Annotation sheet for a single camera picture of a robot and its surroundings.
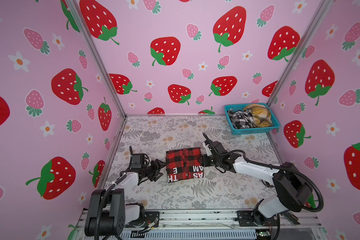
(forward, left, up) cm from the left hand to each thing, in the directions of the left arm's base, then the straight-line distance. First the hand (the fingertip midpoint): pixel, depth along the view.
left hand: (165, 167), depth 87 cm
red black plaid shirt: (+3, -11, -1) cm, 11 cm away
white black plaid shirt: (+35, -52, +5) cm, 63 cm away
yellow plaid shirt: (+39, -67, +6) cm, 78 cm away
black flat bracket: (-25, -66, -4) cm, 71 cm away
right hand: (+4, -20, +3) cm, 20 cm away
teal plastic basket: (+51, -56, +2) cm, 76 cm away
